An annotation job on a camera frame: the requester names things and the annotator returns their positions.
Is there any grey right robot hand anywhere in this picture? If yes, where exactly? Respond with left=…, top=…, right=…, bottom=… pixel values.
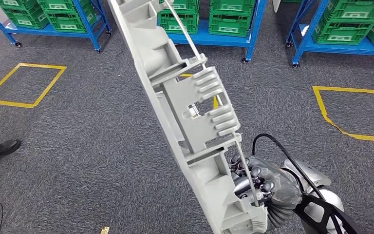
left=229, top=154, right=304, bottom=213

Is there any blue steel shelf rack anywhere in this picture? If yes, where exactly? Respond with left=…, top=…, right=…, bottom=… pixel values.
left=0, top=0, right=113, bottom=54
left=156, top=0, right=269, bottom=64
left=284, top=0, right=374, bottom=69

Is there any silver plastic wheel hubcap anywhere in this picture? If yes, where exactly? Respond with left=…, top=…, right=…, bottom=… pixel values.
left=107, top=0, right=269, bottom=234

